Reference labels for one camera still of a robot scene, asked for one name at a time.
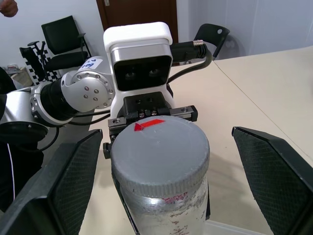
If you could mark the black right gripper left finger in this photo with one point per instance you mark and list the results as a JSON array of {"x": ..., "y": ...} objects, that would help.
[{"x": 41, "y": 191}]

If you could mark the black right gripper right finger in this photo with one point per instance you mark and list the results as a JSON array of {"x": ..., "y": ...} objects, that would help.
[{"x": 276, "y": 176}]

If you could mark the black office chair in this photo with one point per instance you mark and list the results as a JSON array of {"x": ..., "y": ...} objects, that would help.
[{"x": 63, "y": 39}]

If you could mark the brown wooden door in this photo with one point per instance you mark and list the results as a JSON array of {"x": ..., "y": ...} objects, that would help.
[{"x": 137, "y": 12}]

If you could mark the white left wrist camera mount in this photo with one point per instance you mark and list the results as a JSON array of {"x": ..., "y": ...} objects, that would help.
[{"x": 137, "y": 31}]

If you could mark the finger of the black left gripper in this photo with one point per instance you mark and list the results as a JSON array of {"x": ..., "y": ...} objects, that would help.
[{"x": 207, "y": 203}]

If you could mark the person's bare hand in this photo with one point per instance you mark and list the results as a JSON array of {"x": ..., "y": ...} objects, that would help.
[{"x": 8, "y": 7}]

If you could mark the black plastic chair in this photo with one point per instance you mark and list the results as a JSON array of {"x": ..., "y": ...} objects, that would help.
[{"x": 210, "y": 33}]

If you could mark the black white checkerboard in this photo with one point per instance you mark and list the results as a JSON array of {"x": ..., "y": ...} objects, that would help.
[{"x": 39, "y": 73}]

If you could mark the silver jar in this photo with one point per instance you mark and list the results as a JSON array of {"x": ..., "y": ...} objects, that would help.
[{"x": 168, "y": 215}]

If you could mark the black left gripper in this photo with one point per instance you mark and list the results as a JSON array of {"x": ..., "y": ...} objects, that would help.
[{"x": 144, "y": 104}]

